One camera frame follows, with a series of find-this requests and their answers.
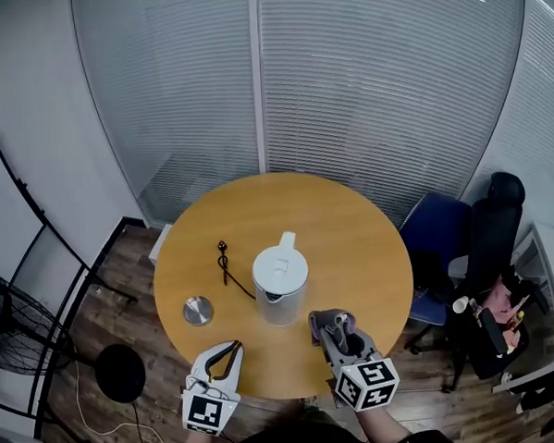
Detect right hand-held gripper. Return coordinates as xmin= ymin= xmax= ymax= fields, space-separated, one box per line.
xmin=317 ymin=323 xmax=402 ymax=414

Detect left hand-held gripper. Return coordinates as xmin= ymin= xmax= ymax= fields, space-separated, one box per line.
xmin=178 ymin=340 xmax=249 ymax=438

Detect grey and purple cloth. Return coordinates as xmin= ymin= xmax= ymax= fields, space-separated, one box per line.
xmin=307 ymin=307 xmax=360 ymax=360

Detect white electric kettle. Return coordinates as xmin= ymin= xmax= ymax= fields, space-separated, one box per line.
xmin=250 ymin=230 xmax=312 ymax=329

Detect person's right forearm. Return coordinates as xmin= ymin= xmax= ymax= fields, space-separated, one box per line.
xmin=358 ymin=400 xmax=412 ymax=443

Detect round silver metal disc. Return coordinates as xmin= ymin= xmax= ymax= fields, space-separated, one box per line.
xmin=181 ymin=293 xmax=215 ymax=328

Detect person's camouflage trousers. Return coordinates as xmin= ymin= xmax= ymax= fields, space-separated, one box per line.
xmin=297 ymin=394 xmax=338 ymax=425

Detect round wooden table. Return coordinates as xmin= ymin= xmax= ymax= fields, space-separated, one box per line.
xmin=147 ymin=165 xmax=420 ymax=407

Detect black item on chair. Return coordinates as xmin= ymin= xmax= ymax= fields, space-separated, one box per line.
xmin=410 ymin=248 xmax=453 ymax=302

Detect white box on floor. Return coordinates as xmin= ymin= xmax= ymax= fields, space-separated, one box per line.
xmin=145 ymin=223 xmax=177 ymax=269

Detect blue chair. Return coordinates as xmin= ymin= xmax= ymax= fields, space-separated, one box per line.
xmin=397 ymin=189 xmax=480 ymax=350

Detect pink bag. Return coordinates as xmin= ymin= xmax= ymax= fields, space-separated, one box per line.
xmin=487 ymin=275 xmax=531 ymax=345

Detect black office chair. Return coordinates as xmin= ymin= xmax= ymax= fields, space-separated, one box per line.
xmin=434 ymin=168 xmax=554 ymax=393

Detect dark shoes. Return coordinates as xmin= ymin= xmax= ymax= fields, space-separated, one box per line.
xmin=513 ymin=376 xmax=554 ymax=438

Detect black power cable with plug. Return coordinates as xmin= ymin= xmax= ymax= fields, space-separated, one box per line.
xmin=215 ymin=238 xmax=258 ymax=302

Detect black pedestal fan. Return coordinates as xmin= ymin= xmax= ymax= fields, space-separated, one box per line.
xmin=0 ymin=259 xmax=149 ymax=412

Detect black floor cable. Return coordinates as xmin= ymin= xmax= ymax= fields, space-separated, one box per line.
xmin=130 ymin=400 xmax=156 ymax=443

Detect white floor cable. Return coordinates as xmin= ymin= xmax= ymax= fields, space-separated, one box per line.
xmin=71 ymin=341 xmax=172 ymax=443

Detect black metal frame stand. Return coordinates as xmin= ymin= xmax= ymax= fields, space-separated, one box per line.
xmin=0 ymin=82 xmax=147 ymax=443

